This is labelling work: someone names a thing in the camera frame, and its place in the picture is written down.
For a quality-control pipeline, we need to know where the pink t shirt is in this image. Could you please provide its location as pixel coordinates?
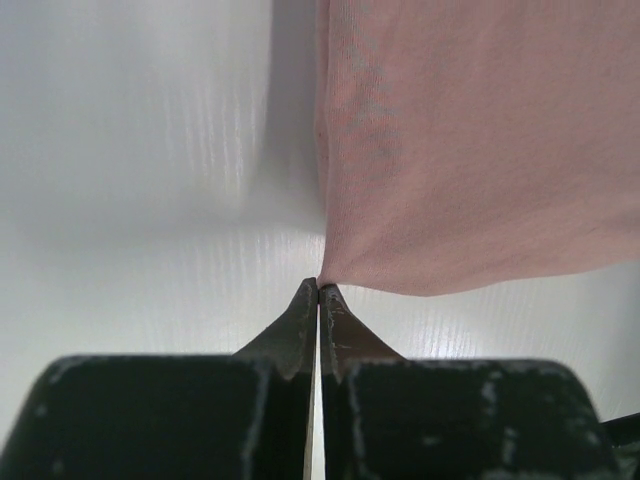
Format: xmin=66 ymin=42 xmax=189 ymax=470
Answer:
xmin=315 ymin=1 xmax=639 ymax=296

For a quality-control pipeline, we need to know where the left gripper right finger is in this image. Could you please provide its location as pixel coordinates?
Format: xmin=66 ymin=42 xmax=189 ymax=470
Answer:
xmin=319 ymin=285 xmax=622 ymax=479

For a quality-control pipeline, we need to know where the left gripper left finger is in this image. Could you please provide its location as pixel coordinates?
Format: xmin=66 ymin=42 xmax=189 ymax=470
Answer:
xmin=1 ymin=278 xmax=318 ymax=479

